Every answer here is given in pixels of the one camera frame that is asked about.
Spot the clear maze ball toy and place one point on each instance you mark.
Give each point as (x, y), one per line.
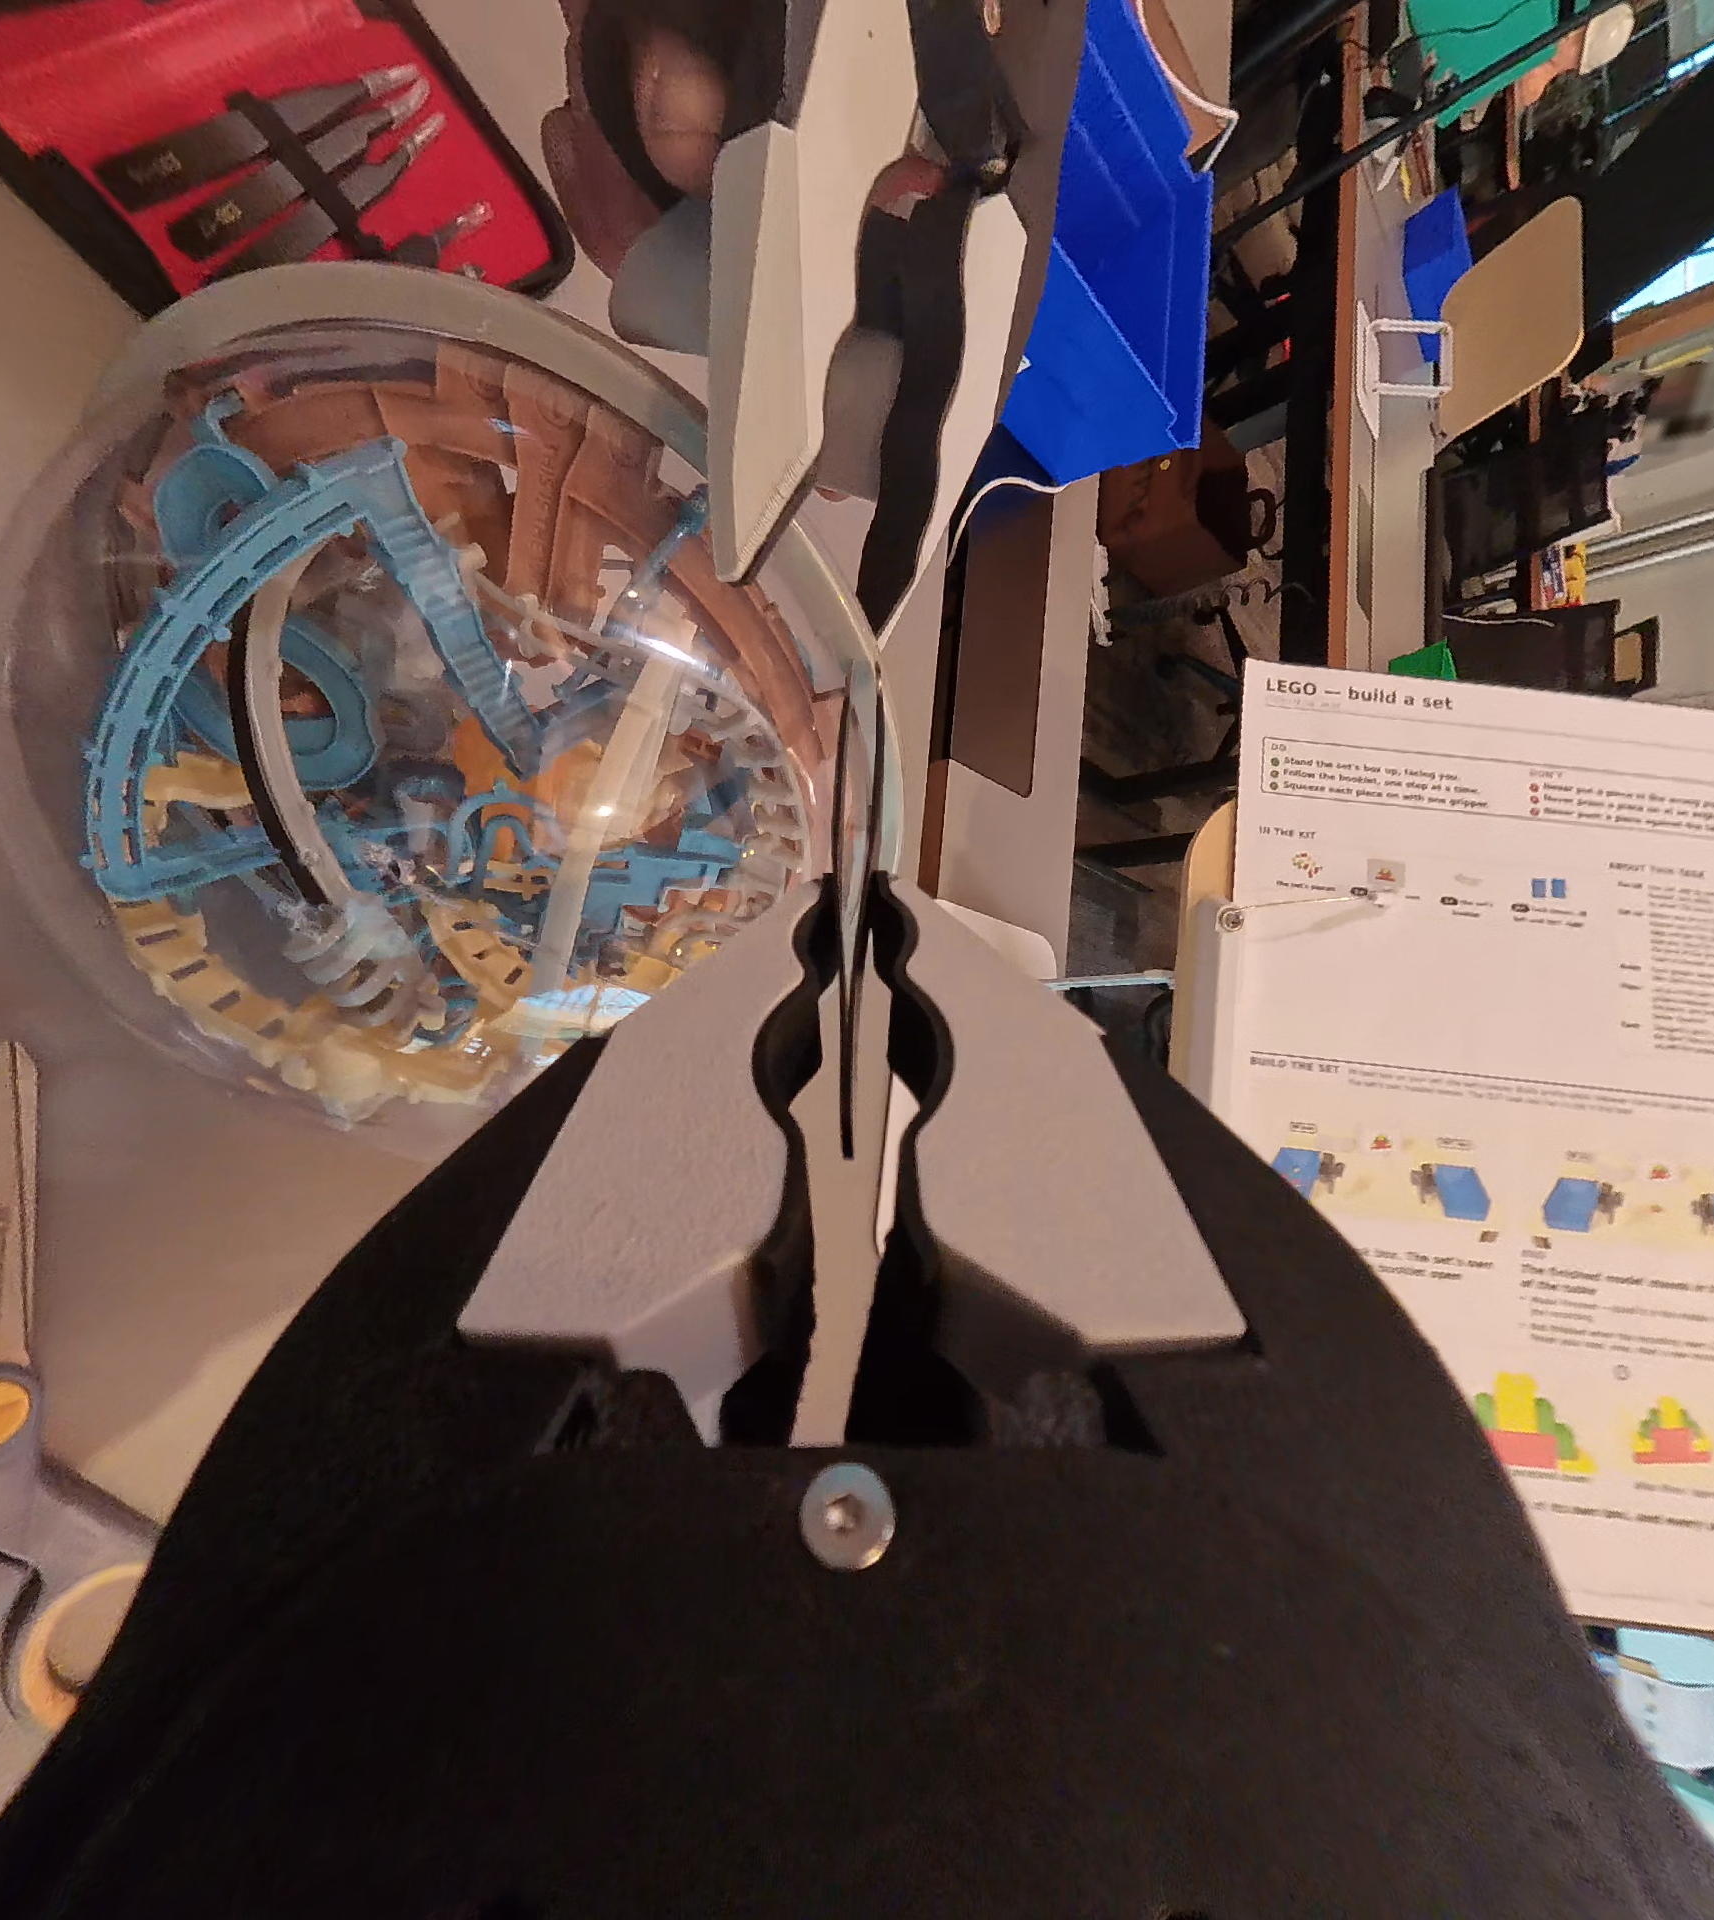
(408, 752)

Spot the green block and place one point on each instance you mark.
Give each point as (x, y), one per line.
(1423, 659)

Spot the person's left hand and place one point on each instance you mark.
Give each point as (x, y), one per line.
(662, 119)

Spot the blue storage bin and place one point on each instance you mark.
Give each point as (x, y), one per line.
(1127, 239)

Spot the set of black tweezers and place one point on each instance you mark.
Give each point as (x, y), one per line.
(288, 164)

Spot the teal box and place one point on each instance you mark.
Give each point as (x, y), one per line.
(1487, 37)

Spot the printed instruction sheet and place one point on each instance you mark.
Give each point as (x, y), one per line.
(1517, 1142)

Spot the black pointed tweezers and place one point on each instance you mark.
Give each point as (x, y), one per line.
(860, 899)

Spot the black red tweezers case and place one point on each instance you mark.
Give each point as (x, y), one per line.
(107, 107)

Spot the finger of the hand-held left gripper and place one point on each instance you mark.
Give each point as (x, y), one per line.
(1003, 271)
(797, 271)

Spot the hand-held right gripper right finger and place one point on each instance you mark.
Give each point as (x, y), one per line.
(1084, 1199)

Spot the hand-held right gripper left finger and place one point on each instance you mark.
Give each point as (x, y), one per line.
(632, 1199)

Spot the beige chair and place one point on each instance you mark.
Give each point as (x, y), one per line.
(1517, 295)

